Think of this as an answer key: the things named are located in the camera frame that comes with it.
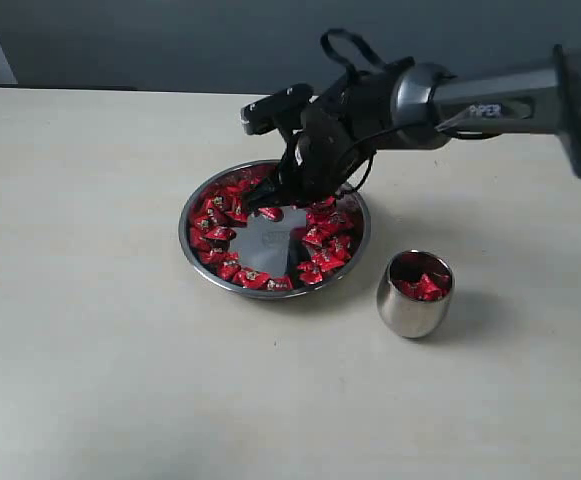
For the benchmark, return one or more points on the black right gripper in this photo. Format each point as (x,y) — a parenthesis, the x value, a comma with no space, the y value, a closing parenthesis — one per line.
(317,162)

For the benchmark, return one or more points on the round stainless steel plate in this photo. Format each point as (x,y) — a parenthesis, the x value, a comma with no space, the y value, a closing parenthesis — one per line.
(268,240)

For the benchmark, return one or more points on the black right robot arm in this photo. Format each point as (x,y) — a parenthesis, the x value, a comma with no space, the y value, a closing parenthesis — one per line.
(407,105)

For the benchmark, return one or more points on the red candy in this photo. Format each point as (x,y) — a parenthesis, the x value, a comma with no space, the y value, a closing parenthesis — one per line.
(279,284)
(204,241)
(309,273)
(251,279)
(328,259)

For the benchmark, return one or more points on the red candy far left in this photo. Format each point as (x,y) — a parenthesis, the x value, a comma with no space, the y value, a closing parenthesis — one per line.
(204,241)

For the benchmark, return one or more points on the red candy front left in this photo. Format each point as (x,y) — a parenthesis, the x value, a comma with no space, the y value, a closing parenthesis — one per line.
(251,279)

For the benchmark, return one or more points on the red candy front centre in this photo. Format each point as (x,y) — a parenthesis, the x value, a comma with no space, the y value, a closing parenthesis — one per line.
(279,284)

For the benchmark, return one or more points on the stainless steel cup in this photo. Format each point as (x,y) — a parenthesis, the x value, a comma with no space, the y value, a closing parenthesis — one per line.
(406,317)

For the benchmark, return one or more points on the red candies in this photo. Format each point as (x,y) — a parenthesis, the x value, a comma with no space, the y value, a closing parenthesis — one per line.
(428,288)

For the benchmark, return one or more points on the red candy front right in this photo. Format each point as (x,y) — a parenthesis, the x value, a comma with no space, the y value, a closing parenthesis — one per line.
(309,273)

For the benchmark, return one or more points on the red candy right lower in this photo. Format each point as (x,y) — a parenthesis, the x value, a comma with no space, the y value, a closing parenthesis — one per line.
(328,259)

